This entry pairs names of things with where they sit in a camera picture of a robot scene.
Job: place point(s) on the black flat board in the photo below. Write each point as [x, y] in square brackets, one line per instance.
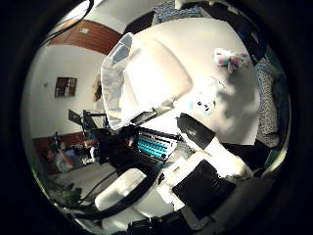
[140, 23]

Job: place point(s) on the black flat panel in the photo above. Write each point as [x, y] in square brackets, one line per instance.
[75, 117]

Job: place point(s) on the black metal stand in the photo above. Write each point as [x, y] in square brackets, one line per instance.
[93, 119]

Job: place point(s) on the seated person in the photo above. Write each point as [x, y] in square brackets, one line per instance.
[62, 161]

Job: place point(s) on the dark framed wall picture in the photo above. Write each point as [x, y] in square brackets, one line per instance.
[66, 86]

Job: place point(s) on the grey speckled rug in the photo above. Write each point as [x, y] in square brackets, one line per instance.
[267, 104]

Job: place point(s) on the white plush toy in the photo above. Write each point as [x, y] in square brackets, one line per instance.
[203, 104]

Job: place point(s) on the clear plastic container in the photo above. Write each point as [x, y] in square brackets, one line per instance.
[146, 75]

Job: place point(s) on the pink and blue plush toy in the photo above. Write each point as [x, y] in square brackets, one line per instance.
[225, 58]

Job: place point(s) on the blue patterned fabric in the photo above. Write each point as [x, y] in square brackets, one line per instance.
[176, 13]

